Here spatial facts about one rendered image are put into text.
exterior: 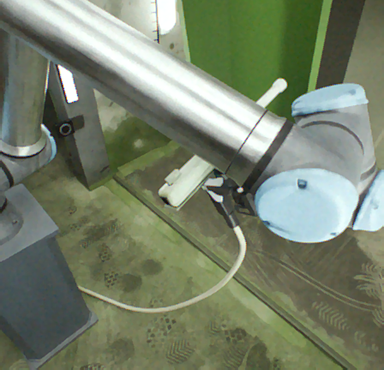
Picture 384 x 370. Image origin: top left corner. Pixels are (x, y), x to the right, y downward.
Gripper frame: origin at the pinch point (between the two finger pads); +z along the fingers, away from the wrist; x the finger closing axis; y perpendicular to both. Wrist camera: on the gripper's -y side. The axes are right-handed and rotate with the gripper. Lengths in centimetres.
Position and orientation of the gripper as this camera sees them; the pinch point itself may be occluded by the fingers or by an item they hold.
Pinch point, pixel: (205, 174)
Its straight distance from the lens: 69.8
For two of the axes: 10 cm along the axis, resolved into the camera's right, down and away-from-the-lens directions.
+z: -6.4, -0.8, 7.6
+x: 6.1, -6.6, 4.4
